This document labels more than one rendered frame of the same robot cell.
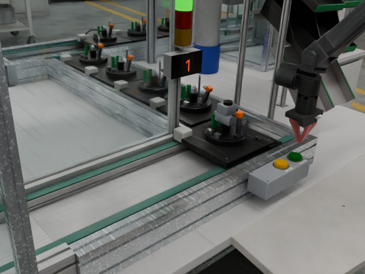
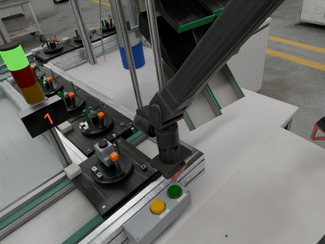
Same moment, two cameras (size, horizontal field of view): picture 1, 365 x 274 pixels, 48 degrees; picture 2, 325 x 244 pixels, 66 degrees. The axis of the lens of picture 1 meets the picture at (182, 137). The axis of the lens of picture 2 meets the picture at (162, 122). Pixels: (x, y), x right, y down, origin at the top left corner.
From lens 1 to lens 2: 72 cm
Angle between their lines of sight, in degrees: 12
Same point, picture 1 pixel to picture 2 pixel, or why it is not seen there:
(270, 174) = (143, 224)
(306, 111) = (169, 161)
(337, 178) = (226, 191)
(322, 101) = (212, 108)
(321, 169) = (212, 180)
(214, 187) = not seen: outside the picture
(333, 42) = (174, 97)
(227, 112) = (102, 155)
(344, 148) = (237, 146)
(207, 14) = not seen: hidden behind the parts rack
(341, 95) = (233, 93)
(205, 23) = not seen: hidden behind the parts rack
